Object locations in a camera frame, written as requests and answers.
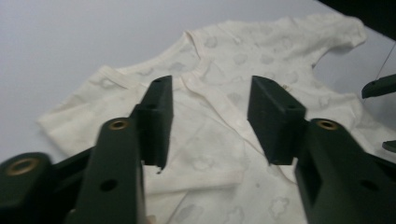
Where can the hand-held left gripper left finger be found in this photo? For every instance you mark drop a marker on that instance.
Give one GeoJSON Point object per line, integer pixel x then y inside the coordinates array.
{"type": "Point", "coordinates": [157, 124]}

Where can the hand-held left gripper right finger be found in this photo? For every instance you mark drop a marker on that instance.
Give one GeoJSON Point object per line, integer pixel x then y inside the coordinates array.
{"type": "Point", "coordinates": [275, 124]}

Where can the white baby shirt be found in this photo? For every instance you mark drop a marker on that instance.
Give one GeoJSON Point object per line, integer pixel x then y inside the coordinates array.
{"type": "Point", "coordinates": [218, 130]}

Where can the white table cover sheet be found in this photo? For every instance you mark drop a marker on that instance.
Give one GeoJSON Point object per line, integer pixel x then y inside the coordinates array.
{"type": "Point", "coordinates": [77, 37]}

